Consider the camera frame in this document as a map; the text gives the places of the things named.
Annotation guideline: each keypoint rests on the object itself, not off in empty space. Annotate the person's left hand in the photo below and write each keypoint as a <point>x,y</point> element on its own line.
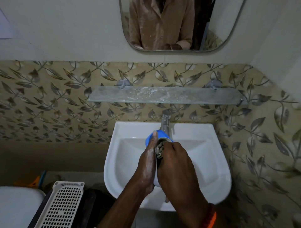
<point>147,168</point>

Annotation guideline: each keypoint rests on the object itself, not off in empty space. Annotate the person's right hand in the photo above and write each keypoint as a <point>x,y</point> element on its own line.
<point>176,171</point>

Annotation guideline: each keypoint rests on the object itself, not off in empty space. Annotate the person's right fingers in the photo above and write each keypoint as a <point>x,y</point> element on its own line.
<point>167,147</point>

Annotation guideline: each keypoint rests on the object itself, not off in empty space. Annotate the person's left thumb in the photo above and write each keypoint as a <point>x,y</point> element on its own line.
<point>154,141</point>

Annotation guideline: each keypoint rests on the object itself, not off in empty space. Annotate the blue and white cup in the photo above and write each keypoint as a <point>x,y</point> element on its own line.
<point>158,138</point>

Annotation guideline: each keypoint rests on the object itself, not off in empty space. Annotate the steel scrubber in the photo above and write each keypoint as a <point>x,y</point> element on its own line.
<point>160,150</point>

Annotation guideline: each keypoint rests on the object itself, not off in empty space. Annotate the person's left forearm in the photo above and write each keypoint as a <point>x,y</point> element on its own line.
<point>122,209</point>

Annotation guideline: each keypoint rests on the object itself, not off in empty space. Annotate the person's right forearm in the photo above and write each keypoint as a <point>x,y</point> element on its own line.
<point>190,211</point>

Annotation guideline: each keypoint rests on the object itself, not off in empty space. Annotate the chrome tap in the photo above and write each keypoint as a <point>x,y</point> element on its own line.
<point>165,122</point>

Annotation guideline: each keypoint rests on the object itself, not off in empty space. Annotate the white ceramic wash basin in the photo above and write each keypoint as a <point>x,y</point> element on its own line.
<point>204,164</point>

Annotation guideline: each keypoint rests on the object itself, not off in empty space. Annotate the orange thread wristband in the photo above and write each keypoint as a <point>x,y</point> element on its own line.
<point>210,218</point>

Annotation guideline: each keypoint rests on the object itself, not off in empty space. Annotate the white perforated plastic basket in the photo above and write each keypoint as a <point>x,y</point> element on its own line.
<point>61,206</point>

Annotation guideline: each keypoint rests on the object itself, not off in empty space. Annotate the orange plastic object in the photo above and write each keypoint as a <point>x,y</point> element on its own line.
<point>30,182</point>

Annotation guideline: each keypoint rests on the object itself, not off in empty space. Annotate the white toilet seat lid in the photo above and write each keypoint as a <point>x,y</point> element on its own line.
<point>17,206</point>

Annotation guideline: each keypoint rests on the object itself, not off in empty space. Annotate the glass wall shelf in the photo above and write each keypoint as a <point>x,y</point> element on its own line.
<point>164,95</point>

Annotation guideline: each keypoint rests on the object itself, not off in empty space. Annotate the chrome shelf bracket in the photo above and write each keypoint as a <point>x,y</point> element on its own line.
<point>123,83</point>
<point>213,84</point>

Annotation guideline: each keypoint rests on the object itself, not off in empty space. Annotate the wall mirror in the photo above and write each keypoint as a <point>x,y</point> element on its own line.
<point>178,23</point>

